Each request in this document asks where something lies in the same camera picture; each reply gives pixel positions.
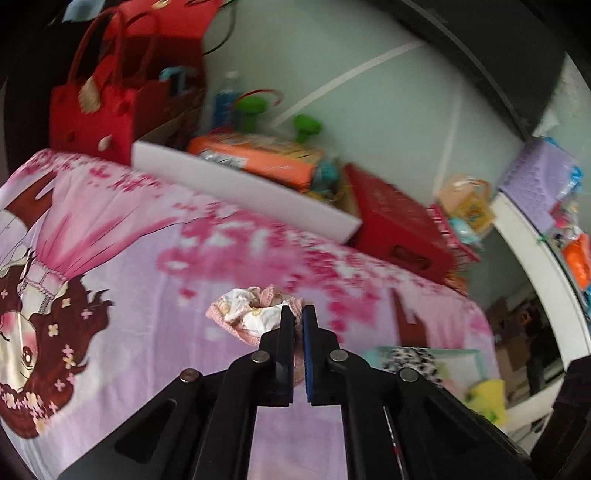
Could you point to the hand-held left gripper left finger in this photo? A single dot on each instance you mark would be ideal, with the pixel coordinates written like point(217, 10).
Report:
point(284, 355)

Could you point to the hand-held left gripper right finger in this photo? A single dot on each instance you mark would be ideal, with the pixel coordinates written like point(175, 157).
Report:
point(310, 364)

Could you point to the pink frilly shower cap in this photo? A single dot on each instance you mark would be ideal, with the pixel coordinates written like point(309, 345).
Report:
point(240, 314)

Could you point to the white tray with teal rim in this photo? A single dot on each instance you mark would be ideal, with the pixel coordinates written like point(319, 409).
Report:
point(376, 356)

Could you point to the yellow and green sponge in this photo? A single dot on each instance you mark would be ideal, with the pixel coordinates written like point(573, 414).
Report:
point(487, 394)

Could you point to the black and white scrunchie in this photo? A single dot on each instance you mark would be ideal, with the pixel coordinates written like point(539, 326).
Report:
point(411, 360)

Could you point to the cardboard box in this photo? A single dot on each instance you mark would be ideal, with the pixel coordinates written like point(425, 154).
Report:
point(508, 350)

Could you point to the white shelf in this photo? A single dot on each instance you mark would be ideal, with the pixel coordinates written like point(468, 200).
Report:
point(545, 295)

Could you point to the orange packet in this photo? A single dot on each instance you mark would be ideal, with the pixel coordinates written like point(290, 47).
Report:
point(577, 261)

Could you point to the white foam board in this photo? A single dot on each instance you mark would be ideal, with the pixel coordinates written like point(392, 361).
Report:
point(231, 194)

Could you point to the red gift box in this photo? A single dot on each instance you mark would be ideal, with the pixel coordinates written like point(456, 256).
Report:
point(397, 217)

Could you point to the red and white patterned box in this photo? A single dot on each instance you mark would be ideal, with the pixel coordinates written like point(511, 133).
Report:
point(457, 251)

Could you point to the small teal item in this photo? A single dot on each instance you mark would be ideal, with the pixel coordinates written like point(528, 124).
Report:
point(330, 174)

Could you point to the orange box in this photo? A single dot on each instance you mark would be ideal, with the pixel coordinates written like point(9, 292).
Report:
point(258, 161)

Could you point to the light blue wipes pack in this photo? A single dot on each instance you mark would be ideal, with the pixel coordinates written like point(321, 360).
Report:
point(464, 230)

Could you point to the yellow carry box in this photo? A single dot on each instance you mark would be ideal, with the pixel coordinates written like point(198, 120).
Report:
point(475, 207)

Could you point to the purple perforated basket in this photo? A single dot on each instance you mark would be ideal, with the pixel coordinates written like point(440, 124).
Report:
point(540, 180)

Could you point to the green dumbbell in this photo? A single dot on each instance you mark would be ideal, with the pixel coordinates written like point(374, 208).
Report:
point(251, 105)
point(307, 128)

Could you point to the clear water bottle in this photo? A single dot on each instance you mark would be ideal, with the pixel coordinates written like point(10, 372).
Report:
point(226, 104)

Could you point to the dark red bag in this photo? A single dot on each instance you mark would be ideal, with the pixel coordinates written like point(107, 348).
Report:
point(189, 110)

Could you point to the red felt handbag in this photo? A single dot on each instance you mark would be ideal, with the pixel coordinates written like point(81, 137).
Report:
point(92, 124)

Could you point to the red paper bag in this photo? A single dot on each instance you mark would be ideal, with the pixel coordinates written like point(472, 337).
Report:
point(175, 27)

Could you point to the light blue plastic frame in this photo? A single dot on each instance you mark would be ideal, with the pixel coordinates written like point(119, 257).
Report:
point(178, 77)

